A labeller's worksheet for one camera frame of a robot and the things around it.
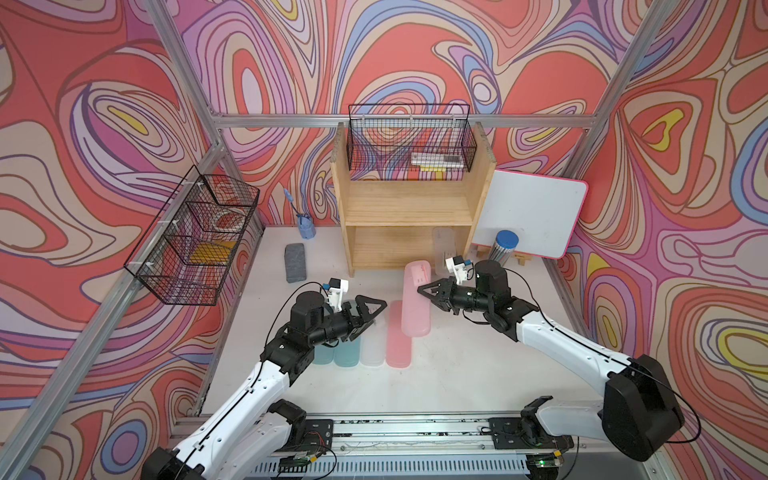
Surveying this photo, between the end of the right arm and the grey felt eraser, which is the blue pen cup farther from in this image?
the end of the right arm

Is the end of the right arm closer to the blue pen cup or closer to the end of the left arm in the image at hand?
the end of the left arm

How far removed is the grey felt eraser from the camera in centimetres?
105

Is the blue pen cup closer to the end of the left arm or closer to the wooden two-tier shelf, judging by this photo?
the wooden two-tier shelf
